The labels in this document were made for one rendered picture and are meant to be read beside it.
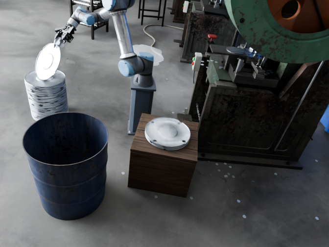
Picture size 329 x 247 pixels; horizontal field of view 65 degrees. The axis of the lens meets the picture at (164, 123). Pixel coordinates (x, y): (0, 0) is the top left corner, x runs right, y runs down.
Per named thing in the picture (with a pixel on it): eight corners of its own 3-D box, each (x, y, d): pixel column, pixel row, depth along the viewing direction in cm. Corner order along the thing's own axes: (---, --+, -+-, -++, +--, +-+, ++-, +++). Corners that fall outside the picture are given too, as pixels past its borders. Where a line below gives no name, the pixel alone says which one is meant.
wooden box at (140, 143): (127, 186, 173) (129, 149, 152) (138, 148, 204) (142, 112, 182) (186, 197, 173) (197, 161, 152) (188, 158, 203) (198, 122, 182)
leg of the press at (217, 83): (190, 159, 202) (221, 48, 148) (188, 149, 212) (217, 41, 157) (301, 170, 211) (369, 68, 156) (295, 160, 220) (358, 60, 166)
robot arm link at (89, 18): (99, 13, 191) (90, 10, 197) (85, 15, 184) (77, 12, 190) (99, 24, 196) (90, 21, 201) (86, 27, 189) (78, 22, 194)
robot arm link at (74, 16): (82, 7, 191) (76, 4, 196) (74, 19, 191) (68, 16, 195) (89, 13, 198) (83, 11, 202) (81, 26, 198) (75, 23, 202)
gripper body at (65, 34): (62, 38, 190) (72, 24, 191) (56, 34, 194) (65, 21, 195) (69, 44, 197) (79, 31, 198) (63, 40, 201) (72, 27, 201)
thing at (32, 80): (52, 90, 190) (52, 89, 190) (15, 82, 193) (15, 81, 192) (71, 74, 213) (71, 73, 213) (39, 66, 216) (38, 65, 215)
